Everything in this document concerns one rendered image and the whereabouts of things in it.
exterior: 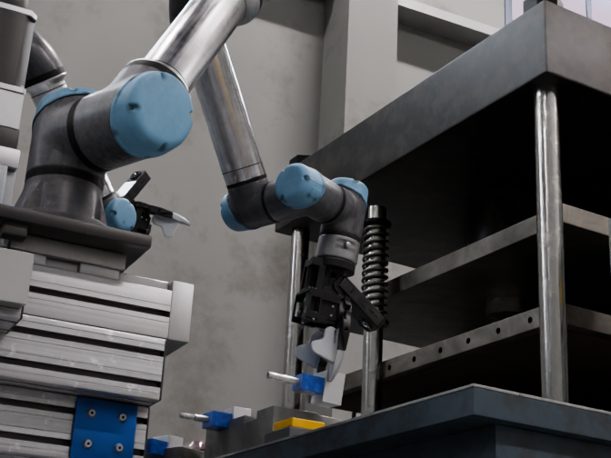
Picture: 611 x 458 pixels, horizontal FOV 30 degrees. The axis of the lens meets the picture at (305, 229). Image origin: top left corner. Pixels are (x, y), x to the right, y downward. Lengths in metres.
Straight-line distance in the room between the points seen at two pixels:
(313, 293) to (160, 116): 0.49
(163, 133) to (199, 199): 4.06
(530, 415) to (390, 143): 1.86
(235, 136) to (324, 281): 0.30
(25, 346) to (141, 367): 0.16
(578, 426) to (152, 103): 0.72
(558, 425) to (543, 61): 1.44
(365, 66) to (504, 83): 3.26
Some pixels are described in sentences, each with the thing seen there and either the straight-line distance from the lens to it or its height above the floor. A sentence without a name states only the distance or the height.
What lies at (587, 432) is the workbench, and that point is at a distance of 1.51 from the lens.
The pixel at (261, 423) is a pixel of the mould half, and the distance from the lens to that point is 1.99.
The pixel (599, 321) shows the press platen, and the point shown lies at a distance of 2.75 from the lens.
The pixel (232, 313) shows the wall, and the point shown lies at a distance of 5.57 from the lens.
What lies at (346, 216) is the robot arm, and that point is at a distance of 2.00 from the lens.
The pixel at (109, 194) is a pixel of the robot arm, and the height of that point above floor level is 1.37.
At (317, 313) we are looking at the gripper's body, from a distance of 1.95.
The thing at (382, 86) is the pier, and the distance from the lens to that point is 6.09.
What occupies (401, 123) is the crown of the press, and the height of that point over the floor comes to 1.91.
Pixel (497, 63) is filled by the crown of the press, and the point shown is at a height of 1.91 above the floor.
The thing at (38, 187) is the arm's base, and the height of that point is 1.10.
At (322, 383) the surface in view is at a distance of 1.95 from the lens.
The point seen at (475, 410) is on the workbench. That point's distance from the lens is 1.39.
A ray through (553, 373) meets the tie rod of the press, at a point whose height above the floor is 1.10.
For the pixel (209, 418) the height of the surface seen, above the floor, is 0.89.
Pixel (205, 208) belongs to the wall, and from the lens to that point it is 5.68.
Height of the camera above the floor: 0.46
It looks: 22 degrees up
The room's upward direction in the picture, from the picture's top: 3 degrees clockwise
